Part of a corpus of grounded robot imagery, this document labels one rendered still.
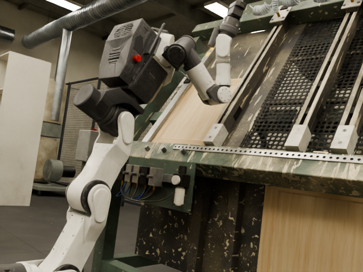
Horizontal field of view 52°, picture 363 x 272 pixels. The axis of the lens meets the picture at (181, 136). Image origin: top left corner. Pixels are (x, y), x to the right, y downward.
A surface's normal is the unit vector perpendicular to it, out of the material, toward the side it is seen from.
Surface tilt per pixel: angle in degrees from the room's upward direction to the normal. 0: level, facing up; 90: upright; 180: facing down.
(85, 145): 90
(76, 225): 65
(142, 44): 90
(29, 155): 90
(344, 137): 55
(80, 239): 90
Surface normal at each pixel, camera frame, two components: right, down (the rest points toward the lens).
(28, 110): 0.67, 0.02
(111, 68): -0.64, -0.28
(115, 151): 0.49, 0.36
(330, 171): -0.47, -0.69
